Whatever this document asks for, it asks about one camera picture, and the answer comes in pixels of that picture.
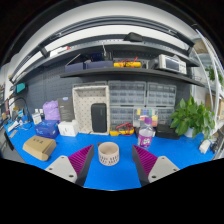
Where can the black flat case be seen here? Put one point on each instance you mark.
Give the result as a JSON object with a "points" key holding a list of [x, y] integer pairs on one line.
{"points": [[165, 131]]}

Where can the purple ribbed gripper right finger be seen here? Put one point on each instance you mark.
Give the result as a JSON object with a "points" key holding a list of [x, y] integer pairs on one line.
{"points": [[151, 168]]}

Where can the white shelving rack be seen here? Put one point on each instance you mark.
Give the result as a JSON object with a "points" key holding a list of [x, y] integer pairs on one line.
{"points": [[212, 69]]}

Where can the purple plastic bag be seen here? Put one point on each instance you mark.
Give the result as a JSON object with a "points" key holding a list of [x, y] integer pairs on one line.
{"points": [[51, 110]]}

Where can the oscilloscope on shelf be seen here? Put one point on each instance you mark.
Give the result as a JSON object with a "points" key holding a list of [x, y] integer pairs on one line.
{"points": [[171, 64]]}

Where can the white power adapter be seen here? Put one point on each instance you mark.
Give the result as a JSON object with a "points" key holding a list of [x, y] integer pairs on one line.
{"points": [[204, 146]]}

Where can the grey drawer cabinet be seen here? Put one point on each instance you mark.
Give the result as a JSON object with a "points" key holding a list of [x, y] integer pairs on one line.
{"points": [[160, 95], [127, 92]]}

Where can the black rectangular speaker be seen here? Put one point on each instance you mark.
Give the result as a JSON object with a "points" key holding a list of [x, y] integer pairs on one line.
{"points": [[99, 117]]}

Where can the yellow red multimeter on table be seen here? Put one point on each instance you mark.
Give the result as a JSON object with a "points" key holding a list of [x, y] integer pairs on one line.
{"points": [[125, 129]]}

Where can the beige perforated cup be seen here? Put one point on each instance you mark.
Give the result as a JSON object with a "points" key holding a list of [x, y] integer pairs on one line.
{"points": [[108, 153]]}

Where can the plastic water bottle purple label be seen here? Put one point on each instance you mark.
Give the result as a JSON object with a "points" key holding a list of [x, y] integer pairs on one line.
{"points": [[146, 133]]}

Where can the white small box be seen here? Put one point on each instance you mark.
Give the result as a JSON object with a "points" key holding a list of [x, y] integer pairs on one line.
{"points": [[69, 129]]}

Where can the dark blue box on shelf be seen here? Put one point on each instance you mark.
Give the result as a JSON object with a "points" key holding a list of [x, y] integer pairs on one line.
{"points": [[99, 64]]}

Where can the yellow tool on shelf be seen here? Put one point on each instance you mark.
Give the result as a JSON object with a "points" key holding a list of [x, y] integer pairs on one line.
{"points": [[128, 63]]}

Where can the brown cardboard box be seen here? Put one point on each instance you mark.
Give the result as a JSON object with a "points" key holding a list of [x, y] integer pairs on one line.
{"points": [[39, 147]]}

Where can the dark grey flat box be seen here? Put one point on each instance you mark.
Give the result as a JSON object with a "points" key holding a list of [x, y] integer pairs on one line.
{"points": [[66, 110]]}

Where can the dark metal shelf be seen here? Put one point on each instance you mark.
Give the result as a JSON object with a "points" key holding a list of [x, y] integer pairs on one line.
{"points": [[131, 72]]}

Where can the green potted plant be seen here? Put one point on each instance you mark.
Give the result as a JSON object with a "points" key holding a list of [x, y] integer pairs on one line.
{"points": [[191, 115]]}

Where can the grey drawer cabinet left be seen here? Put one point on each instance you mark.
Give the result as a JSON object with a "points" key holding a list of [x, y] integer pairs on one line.
{"points": [[127, 92]]}

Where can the parts organiser with coloured items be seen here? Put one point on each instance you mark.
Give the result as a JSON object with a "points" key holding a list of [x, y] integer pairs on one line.
{"points": [[139, 115]]}

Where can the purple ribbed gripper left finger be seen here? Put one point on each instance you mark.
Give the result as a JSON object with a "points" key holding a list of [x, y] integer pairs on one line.
{"points": [[73, 168]]}

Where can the white pegboard tray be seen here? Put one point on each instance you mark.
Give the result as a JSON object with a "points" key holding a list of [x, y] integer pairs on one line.
{"points": [[83, 98]]}

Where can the grey drawer cabinet right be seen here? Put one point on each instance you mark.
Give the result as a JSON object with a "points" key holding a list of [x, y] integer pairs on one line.
{"points": [[160, 95]]}

